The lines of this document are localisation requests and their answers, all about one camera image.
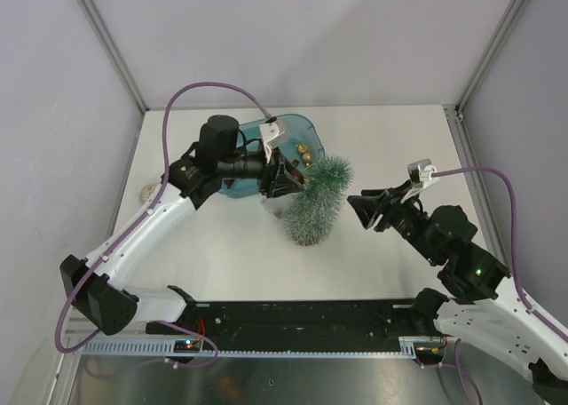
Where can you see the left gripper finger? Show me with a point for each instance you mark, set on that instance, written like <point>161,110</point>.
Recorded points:
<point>290,171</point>
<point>288,185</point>

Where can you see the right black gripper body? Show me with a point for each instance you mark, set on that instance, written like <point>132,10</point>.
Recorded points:
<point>404,217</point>

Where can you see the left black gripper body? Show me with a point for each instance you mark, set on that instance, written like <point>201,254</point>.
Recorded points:
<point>271,180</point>

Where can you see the clear battery box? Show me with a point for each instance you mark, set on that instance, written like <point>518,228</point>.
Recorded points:
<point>276,206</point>

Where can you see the small frosted christmas tree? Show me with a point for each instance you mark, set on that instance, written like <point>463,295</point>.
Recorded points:
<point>310,218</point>

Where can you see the silver gold bauble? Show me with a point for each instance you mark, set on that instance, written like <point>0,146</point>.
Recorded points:
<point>147,192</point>

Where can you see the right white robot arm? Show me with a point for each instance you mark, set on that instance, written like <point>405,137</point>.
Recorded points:
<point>484,304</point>

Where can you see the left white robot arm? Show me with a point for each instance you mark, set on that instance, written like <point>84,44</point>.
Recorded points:
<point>98,285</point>

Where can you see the gold bell cluster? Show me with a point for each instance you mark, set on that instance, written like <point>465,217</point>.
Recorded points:
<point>305,153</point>

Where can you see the teal plastic container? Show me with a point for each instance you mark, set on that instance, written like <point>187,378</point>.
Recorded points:
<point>300,130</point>

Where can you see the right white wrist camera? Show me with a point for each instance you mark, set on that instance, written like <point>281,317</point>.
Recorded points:
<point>421,177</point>

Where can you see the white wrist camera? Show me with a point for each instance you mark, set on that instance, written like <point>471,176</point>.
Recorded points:
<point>273,134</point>
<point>421,177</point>

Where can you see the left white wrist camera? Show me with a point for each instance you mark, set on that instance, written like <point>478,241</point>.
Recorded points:
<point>273,134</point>

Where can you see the grey slotted cable duct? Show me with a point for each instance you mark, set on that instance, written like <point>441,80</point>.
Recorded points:
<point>186,347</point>

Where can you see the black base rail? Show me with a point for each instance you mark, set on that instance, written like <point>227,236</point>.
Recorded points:
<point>313,324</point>

